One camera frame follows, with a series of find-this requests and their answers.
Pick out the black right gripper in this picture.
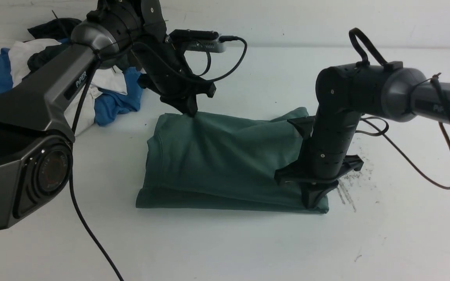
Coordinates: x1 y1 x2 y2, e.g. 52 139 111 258
274 116 364 209

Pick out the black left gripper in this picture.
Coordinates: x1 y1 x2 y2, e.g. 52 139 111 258
137 74 216 117

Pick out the green long-sleeved shirt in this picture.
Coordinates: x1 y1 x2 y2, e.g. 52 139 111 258
136 107 330 215

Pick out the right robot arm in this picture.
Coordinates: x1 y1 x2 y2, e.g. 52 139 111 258
274 62 450 209

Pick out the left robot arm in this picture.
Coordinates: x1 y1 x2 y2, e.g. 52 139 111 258
0 0 216 231

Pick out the white shirt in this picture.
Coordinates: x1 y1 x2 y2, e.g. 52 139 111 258
8 39 127 136

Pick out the dark grey shirt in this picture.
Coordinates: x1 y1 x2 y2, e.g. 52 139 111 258
26 18 143 75

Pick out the blue shirt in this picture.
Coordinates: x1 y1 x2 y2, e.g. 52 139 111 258
0 44 143 126

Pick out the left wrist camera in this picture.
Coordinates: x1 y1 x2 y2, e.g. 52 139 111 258
168 30 226 53

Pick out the black left camera cable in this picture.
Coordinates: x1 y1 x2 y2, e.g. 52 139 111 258
170 35 248 83

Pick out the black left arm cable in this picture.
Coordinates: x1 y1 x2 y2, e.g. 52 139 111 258
69 60 125 281

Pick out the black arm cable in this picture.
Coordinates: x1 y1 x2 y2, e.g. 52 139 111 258
348 27 450 190
69 60 125 281

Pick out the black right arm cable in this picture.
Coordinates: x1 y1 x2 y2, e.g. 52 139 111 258
348 27 450 190

